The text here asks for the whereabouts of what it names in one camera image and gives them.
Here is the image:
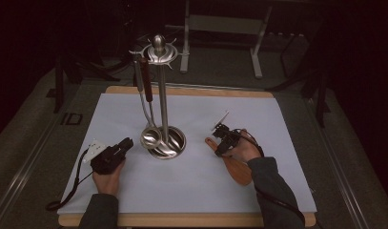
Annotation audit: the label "black tripod stand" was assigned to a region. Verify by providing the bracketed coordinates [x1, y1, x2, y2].
[46, 52, 121, 115]

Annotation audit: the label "black metal stand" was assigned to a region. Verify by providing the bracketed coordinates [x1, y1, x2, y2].
[265, 31, 332, 129]

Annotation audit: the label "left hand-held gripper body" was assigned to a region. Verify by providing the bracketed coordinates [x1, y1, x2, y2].
[82, 138, 128, 176]

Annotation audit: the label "black floor socket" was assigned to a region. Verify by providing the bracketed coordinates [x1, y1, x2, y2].
[60, 112, 84, 126]

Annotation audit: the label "white paper sheet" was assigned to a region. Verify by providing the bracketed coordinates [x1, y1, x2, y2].
[56, 93, 317, 215]

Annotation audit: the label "large steel ladle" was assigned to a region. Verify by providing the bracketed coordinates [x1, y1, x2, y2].
[133, 53, 163, 150]

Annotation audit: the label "person's left hand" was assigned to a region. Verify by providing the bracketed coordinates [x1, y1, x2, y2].
[92, 159, 127, 196]

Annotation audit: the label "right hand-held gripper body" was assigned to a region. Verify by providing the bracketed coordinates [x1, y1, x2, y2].
[211, 110, 244, 151]

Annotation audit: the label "steel utensil stand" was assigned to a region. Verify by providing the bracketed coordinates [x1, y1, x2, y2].
[129, 33, 187, 160]

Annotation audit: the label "wooden rice paddle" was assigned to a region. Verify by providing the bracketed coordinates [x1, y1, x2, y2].
[204, 136, 254, 187]

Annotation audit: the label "small ladle with brown handle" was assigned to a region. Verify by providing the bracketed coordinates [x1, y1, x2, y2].
[139, 56, 161, 139]

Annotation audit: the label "white metal frame stand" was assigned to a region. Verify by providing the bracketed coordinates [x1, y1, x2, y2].
[165, 0, 274, 80]

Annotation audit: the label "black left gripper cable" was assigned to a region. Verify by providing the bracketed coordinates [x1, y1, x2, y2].
[45, 148, 94, 212]

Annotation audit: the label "person's right hand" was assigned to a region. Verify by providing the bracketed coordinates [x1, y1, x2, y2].
[224, 128, 263, 164]

